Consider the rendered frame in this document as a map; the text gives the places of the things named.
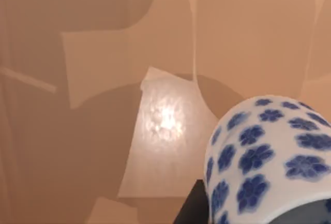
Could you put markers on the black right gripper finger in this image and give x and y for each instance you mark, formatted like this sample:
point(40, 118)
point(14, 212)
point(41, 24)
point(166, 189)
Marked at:
point(192, 206)

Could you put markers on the white cup with blue flowers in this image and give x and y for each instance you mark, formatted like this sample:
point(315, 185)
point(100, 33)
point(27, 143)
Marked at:
point(263, 156)

